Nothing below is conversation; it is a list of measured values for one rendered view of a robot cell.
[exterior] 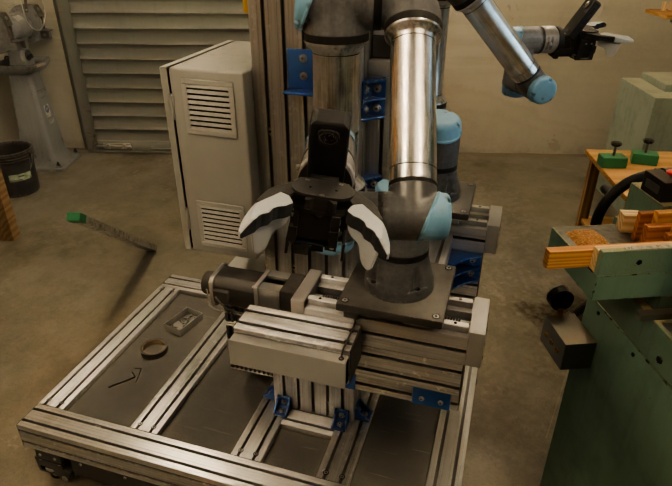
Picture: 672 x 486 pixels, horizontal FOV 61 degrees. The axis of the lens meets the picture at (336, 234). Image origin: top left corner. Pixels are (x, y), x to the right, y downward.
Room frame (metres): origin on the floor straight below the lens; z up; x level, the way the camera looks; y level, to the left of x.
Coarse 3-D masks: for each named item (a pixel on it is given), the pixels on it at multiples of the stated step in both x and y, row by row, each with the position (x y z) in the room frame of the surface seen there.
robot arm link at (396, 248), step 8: (384, 184) 1.06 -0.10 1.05; (392, 240) 1.00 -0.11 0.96; (400, 240) 1.00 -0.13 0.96; (392, 248) 1.00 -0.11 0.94; (400, 248) 1.00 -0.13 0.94; (408, 248) 1.00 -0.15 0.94; (416, 248) 1.00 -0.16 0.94; (424, 248) 1.01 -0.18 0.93; (392, 256) 1.00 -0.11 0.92; (400, 256) 1.00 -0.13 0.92; (408, 256) 1.00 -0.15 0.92; (416, 256) 1.00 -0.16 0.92
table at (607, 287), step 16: (608, 224) 1.18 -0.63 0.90; (560, 240) 1.12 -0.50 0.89; (608, 240) 1.10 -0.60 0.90; (624, 240) 1.10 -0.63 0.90; (576, 272) 1.03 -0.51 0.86; (592, 272) 0.97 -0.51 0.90; (656, 272) 0.97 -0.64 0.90; (592, 288) 0.96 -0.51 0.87; (608, 288) 0.96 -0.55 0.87; (624, 288) 0.96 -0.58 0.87; (640, 288) 0.97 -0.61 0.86; (656, 288) 0.97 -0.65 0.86
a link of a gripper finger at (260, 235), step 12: (264, 204) 0.56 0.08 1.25; (276, 204) 0.56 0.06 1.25; (288, 204) 0.56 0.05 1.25; (252, 216) 0.53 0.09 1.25; (264, 216) 0.54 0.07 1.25; (276, 216) 0.56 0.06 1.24; (288, 216) 0.57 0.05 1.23; (240, 228) 0.51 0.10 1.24; (252, 228) 0.52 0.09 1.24; (264, 228) 0.55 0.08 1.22; (276, 228) 0.57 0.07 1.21; (252, 240) 0.54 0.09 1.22; (264, 240) 0.56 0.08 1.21
